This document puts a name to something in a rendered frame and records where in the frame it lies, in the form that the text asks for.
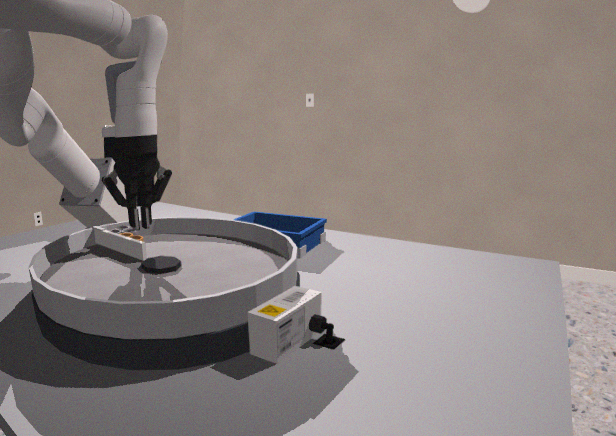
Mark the blue open crate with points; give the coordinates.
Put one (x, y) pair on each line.
(295, 227)

